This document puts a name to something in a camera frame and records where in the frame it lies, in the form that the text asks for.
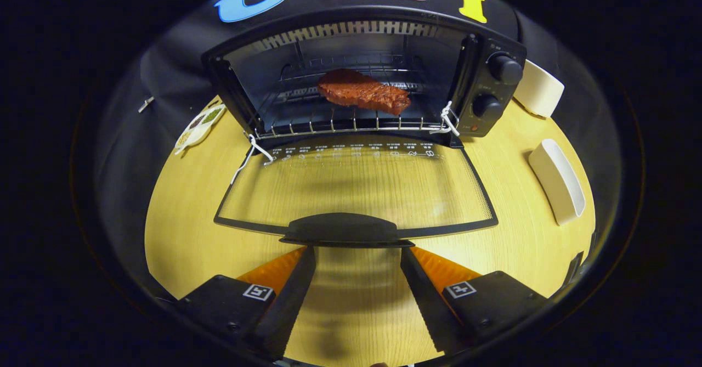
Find white toaster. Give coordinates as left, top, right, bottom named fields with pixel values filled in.
left=513, top=59, right=565, bottom=118

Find white rectangular dish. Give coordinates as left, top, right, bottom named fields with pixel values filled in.
left=528, top=139, right=586, bottom=226

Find white divided spice dish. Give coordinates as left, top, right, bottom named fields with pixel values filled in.
left=174, top=104, right=227, bottom=156

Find red meat slice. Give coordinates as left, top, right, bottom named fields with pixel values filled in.
left=318, top=69, right=412, bottom=116

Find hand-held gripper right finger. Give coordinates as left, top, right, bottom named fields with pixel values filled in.
left=400, top=246, right=549, bottom=355

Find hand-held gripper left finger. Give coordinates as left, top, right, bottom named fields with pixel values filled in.
left=177, top=245, right=317, bottom=361

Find black toaster oven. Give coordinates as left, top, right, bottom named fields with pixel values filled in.
left=201, top=19, right=528, bottom=249

